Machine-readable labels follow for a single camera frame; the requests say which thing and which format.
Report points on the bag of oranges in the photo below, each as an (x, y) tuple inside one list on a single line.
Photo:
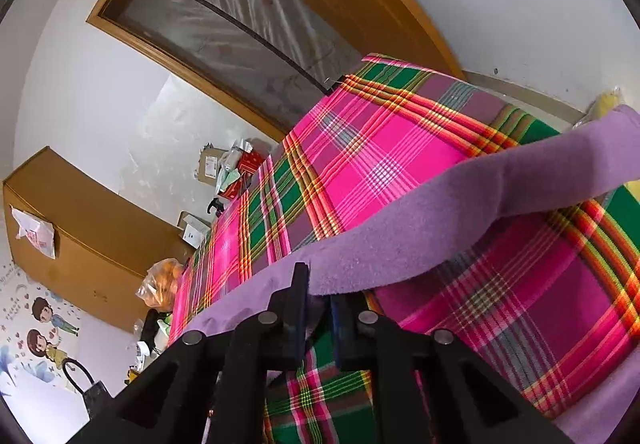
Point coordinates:
[(160, 284)]

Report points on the purple sweater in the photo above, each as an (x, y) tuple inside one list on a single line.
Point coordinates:
[(450, 214)]

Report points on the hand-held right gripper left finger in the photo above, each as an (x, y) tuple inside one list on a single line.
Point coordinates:
[(295, 324)]

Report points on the white plastic bag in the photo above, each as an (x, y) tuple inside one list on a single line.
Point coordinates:
[(35, 234)]

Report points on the pink plaid sheet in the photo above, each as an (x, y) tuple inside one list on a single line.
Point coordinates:
[(375, 148)]

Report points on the clear plastic door curtain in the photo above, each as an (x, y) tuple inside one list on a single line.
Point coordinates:
[(225, 23)]

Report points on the white cardboard box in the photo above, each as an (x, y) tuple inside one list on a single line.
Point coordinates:
[(192, 231)]

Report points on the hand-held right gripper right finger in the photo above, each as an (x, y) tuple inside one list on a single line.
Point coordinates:
[(345, 329)]

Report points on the wooden wardrobe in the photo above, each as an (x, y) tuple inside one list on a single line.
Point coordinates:
[(90, 234)]

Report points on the cartoon wall sticker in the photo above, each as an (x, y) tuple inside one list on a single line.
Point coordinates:
[(40, 334)]

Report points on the brown cardboard parcel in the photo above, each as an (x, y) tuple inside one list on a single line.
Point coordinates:
[(207, 166)]

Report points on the wooden door frame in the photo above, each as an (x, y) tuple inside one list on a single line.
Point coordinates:
[(150, 48)]

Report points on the yellow plastic bag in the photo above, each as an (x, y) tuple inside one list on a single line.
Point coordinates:
[(602, 103)]

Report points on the black handbag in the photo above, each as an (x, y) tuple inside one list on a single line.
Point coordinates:
[(97, 399)]

